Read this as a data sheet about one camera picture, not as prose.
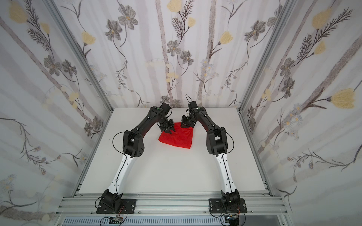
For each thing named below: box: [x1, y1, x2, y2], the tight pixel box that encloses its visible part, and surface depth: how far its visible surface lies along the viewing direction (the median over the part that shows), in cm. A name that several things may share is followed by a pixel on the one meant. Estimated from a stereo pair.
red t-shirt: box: [158, 122, 194, 150], surface depth 100 cm
